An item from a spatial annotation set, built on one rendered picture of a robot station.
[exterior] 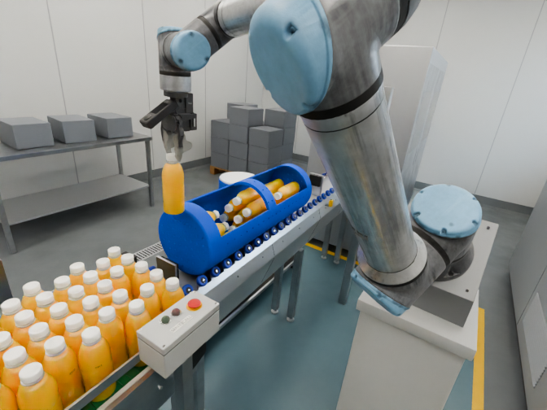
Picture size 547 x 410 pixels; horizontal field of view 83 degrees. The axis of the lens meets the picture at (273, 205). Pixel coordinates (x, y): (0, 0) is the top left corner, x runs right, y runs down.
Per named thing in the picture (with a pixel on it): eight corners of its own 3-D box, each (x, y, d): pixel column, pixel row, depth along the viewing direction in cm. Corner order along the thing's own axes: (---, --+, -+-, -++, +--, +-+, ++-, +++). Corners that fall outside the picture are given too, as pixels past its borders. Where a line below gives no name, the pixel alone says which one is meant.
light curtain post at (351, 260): (347, 301, 261) (394, 87, 194) (344, 305, 256) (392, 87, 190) (339, 298, 264) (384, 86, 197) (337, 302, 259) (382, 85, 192)
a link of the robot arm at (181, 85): (172, 76, 86) (151, 72, 91) (172, 94, 88) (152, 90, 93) (197, 77, 93) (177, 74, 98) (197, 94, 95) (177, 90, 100)
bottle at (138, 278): (155, 318, 107) (152, 273, 100) (133, 320, 105) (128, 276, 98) (157, 304, 113) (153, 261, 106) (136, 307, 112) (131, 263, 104)
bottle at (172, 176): (163, 215, 105) (159, 163, 97) (164, 206, 111) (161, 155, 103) (184, 215, 107) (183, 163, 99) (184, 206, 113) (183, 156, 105)
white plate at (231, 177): (218, 183, 199) (218, 185, 199) (260, 185, 202) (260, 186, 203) (220, 170, 224) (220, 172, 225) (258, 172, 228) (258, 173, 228)
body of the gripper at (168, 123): (197, 132, 101) (197, 93, 96) (175, 135, 94) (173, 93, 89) (182, 128, 105) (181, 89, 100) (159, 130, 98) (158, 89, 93)
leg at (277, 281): (279, 311, 243) (287, 242, 219) (275, 315, 239) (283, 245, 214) (273, 307, 246) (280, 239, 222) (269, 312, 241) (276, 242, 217)
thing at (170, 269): (181, 290, 118) (180, 263, 113) (176, 294, 116) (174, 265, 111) (163, 280, 122) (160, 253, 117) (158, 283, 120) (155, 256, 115)
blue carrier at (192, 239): (311, 212, 187) (313, 166, 177) (212, 285, 117) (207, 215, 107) (271, 203, 200) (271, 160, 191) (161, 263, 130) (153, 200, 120)
